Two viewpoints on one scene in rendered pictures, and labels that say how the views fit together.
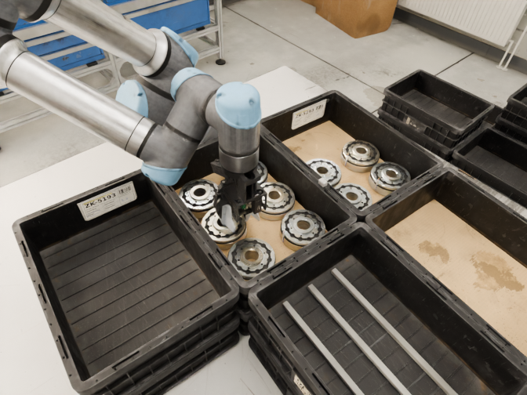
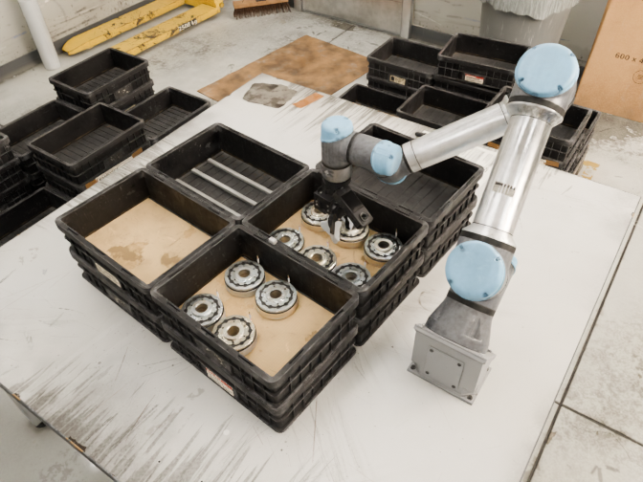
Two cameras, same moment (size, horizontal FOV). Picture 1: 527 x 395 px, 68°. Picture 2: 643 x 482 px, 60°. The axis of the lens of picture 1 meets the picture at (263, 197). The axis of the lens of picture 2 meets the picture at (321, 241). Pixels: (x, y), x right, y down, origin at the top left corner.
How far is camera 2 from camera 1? 1.68 m
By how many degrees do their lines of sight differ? 87
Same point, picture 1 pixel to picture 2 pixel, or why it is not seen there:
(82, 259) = (440, 198)
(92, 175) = (535, 316)
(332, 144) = (268, 356)
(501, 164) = not seen: outside the picture
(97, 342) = not seen: hidden behind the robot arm
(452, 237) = (151, 274)
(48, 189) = (560, 289)
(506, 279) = (120, 252)
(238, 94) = (335, 120)
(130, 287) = (394, 191)
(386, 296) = not seen: hidden behind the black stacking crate
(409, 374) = (208, 190)
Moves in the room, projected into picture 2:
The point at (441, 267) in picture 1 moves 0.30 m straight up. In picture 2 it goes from (170, 249) to (144, 160)
